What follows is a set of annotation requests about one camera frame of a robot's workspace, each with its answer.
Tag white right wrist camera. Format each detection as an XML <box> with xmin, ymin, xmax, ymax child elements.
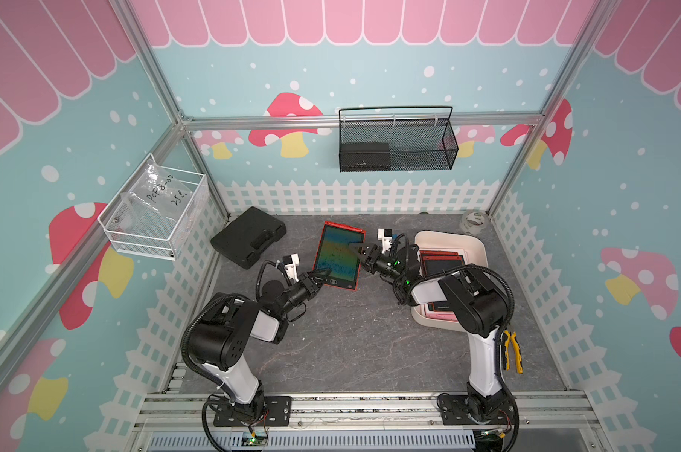
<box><xmin>378</xmin><ymin>228</ymin><xmax>393</xmax><ymax>245</ymax></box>

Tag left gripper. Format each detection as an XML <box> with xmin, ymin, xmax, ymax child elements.
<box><xmin>278</xmin><ymin>268</ymin><xmax>331</xmax><ymax>316</ymax></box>

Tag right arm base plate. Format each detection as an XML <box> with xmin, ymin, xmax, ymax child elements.
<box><xmin>436</xmin><ymin>392</ymin><xmax>518</xmax><ymax>427</ymax></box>

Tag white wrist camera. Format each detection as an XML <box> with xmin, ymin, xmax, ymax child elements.
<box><xmin>282</xmin><ymin>253</ymin><xmax>300</xmax><ymax>281</ymax></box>
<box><xmin>378</xmin><ymin>228</ymin><xmax>393</xmax><ymax>245</ymax></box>

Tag black box in basket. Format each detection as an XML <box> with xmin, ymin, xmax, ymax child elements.
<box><xmin>338</xmin><ymin>142</ymin><xmax>391</xmax><ymax>173</ymax></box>

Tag red frame writing tablet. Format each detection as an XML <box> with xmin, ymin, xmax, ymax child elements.
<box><xmin>313</xmin><ymin>221</ymin><xmax>366</xmax><ymax>291</ymax></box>

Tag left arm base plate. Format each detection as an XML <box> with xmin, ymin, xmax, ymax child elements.
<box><xmin>212</xmin><ymin>397</ymin><xmax>293</xmax><ymax>428</ymax></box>

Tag black plastic tool case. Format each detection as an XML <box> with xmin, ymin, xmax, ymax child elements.
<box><xmin>210</xmin><ymin>207</ymin><xmax>287</xmax><ymax>269</ymax></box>

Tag black mesh wall basket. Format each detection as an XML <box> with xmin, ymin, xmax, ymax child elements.
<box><xmin>338</xmin><ymin>105</ymin><xmax>459</xmax><ymax>171</ymax></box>

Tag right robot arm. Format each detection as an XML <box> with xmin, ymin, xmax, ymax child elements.
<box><xmin>348</xmin><ymin>235</ymin><xmax>515</xmax><ymax>424</ymax></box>

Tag white wire wall basket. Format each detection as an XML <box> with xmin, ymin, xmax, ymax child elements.
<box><xmin>98</xmin><ymin>154</ymin><xmax>210</xmax><ymax>261</ymax></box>

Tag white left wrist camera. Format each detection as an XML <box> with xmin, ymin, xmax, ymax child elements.
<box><xmin>282</xmin><ymin>253</ymin><xmax>300</xmax><ymax>281</ymax></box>

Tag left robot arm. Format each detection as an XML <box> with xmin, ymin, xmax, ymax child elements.
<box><xmin>180</xmin><ymin>261</ymin><xmax>331</xmax><ymax>426</ymax></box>

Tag white plastic storage box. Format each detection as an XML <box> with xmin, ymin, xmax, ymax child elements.
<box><xmin>411</xmin><ymin>231</ymin><xmax>488</xmax><ymax>333</ymax></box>

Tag clear tape roll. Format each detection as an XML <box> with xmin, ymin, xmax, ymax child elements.
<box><xmin>459</xmin><ymin>210</ymin><xmax>490</xmax><ymax>235</ymax></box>

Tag clear plastic bag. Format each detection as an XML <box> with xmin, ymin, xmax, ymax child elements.
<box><xmin>116</xmin><ymin>163</ymin><xmax>193</xmax><ymax>238</ymax></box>

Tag yellow handled pliers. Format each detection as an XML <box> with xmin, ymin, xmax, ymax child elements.
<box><xmin>501</xmin><ymin>330</ymin><xmax>524</xmax><ymax>375</ymax></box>

